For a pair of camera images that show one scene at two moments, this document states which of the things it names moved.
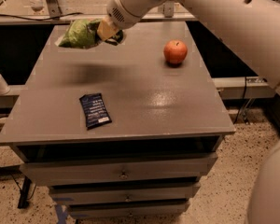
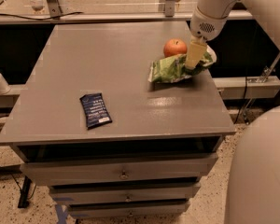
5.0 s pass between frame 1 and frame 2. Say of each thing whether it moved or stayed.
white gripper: moved
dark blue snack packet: stayed
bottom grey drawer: stayed
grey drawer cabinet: stayed
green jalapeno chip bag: moved
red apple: stayed
